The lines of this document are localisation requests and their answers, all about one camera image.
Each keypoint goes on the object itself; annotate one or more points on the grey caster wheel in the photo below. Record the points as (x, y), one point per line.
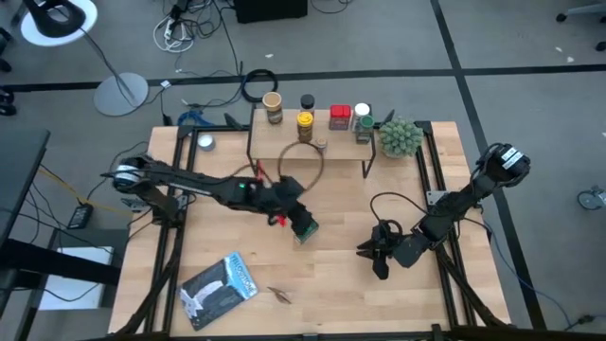
(589, 199)

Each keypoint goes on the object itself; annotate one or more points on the black chair base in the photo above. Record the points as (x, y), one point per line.
(5, 102)

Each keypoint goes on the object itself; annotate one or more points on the small silver round tin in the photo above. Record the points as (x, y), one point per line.
(206, 142)

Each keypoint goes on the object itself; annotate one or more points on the black metal table frame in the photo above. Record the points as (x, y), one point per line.
(213, 128)

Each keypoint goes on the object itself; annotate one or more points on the silver metal bracket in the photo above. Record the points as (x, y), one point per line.
(434, 196)

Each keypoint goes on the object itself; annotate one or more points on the floor stand with round base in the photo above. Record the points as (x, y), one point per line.
(120, 95)

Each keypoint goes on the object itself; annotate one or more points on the wooden shelf black metal legs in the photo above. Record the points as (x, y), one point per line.
(279, 142)

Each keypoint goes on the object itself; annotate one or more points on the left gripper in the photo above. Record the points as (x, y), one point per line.
(286, 196)

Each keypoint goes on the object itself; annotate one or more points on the brown dried leaf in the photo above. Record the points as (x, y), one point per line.
(279, 295)

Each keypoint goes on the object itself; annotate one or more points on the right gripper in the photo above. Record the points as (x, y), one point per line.
(407, 248)

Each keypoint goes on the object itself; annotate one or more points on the black power adapter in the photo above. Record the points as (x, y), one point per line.
(80, 215)

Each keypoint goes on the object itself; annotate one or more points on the glossy printed bag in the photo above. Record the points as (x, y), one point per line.
(218, 289)

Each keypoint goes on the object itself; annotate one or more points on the grey chair base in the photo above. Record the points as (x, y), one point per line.
(587, 8)

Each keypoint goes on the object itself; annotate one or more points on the tan lid spice jar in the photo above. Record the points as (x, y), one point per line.
(273, 108)

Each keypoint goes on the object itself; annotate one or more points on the black box on floor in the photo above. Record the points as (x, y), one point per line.
(270, 9)

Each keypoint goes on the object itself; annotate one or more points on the red lid paprika tin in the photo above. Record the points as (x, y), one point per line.
(340, 117)

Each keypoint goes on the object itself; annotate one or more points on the dark green spice tin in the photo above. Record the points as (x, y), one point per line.
(311, 232)

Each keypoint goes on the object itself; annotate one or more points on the green lid oregano jar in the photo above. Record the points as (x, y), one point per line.
(365, 129)

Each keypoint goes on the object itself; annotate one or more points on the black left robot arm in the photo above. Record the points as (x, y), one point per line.
(199, 182)

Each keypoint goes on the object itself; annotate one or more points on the potted green succulent plant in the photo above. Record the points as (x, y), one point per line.
(400, 137)

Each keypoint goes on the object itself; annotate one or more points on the white lid spice bottle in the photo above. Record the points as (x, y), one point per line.
(361, 110)

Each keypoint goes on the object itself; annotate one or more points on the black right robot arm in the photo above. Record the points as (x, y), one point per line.
(454, 208)

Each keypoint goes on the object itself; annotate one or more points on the black lid spice bottle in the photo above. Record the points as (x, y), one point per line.
(307, 101)

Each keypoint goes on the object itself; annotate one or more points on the black desk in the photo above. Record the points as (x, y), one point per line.
(19, 166)

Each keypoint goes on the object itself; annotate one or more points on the yellow lid spice jar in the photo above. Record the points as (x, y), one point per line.
(305, 127)

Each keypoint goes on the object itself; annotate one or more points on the small clear glass jar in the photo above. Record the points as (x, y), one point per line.
(321, 144)

